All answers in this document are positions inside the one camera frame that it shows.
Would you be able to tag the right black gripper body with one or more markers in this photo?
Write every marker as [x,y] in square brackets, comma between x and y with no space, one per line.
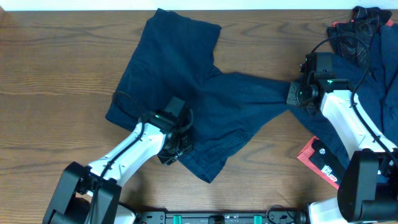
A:
[296,94]

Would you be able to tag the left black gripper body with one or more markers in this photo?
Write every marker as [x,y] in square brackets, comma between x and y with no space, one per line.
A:
[175,154]

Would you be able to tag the navy blue shorts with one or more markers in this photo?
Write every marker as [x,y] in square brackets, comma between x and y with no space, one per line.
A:
[174,58]

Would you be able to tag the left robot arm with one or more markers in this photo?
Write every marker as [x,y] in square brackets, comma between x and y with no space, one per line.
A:
[90,194]

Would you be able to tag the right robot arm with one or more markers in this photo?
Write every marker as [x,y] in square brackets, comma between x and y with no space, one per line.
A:
[368,190]

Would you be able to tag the black patterned garment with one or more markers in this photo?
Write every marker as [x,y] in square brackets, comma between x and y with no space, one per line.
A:
[365,22]

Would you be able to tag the navy blue garment pile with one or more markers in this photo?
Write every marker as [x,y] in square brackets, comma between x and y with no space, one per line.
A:
[348,99]

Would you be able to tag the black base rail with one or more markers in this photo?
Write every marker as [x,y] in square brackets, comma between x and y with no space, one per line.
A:
[276,214]

